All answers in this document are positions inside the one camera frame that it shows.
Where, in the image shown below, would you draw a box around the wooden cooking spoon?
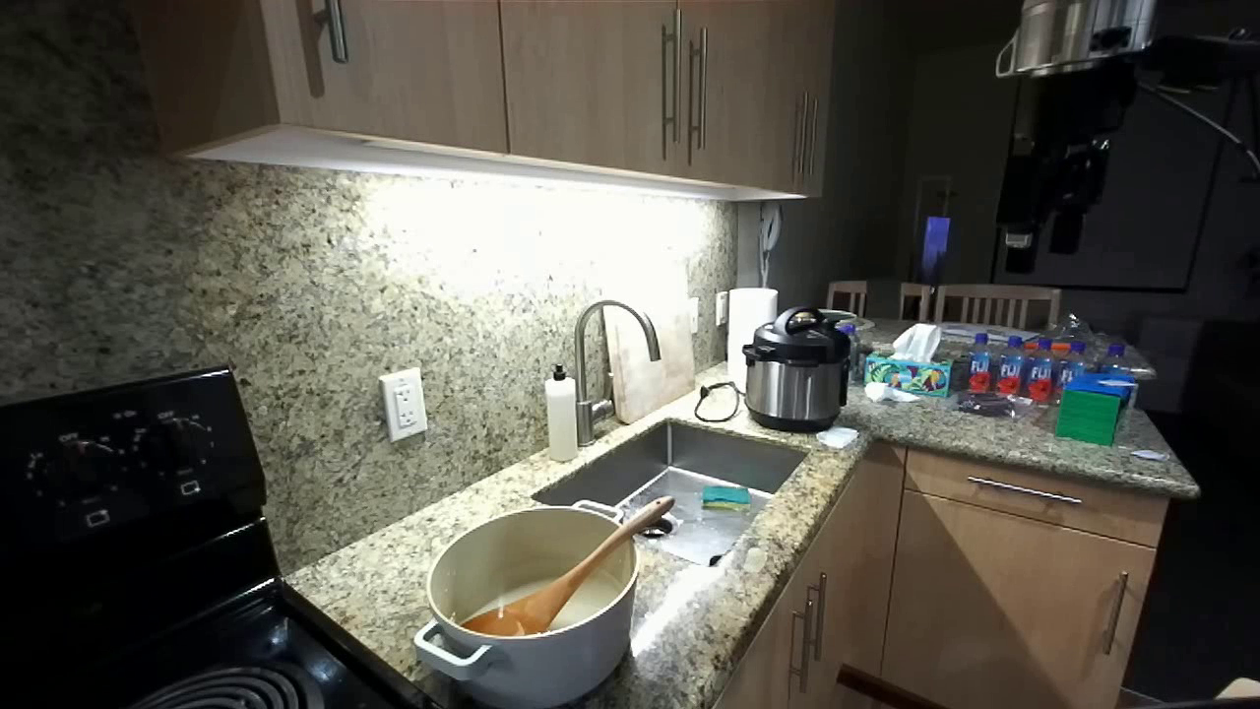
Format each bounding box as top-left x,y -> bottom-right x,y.
464,495 -> 674,633

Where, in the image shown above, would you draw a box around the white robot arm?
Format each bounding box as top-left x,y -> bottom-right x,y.
993,0 -> 1260,88

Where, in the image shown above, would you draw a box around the white enamel cooking pot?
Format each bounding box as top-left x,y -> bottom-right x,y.
413,507 -> 638,709

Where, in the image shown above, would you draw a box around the wooden cutting board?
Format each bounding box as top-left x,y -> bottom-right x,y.
605,306 -> 698,423

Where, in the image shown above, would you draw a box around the chrome kitchen faucet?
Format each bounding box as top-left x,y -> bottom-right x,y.
572,295 -> 665,449

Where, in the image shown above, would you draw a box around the white soap dispenser bottle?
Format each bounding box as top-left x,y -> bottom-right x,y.
543,362 -> 580,461

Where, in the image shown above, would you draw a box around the white paper towel roll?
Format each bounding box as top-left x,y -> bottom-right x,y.
728,289 -> 775,383

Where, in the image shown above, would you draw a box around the stainless steel sink basin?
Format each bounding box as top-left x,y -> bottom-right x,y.
534,423 -> 804,567

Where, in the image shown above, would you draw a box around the green sponge in sink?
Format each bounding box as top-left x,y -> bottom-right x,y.
702,483 -> 752,512

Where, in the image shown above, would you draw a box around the stainless steel pressure cooker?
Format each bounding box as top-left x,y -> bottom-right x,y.
744,306 -> 849,432

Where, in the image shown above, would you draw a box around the tissue box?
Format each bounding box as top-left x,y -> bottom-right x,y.
867,322 -> 953,397

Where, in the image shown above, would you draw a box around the wooden dining chairs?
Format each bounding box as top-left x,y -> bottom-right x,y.
824,278 -> 1063,332

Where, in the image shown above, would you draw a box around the pack of red bottles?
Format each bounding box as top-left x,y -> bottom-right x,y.
957,335 -> 1138,414

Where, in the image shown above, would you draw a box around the lower wooden counter cabinets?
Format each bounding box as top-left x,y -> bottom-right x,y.
720,444 -> 1164,709

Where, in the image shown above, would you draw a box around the green box on counter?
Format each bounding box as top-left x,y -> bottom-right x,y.
1056,376 -> 1135,444

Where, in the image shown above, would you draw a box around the black electric stove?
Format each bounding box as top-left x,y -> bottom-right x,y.
0,368 -> 429,709

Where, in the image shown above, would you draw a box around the black power cord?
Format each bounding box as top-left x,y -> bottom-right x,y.
689,377 -> 748,424

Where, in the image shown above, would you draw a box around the white wall power outlet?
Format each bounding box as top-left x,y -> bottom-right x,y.
383,368 -> 429,443

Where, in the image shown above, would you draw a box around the upper wooden wall cabinets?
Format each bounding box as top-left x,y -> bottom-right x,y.
124,0 -> 838,201

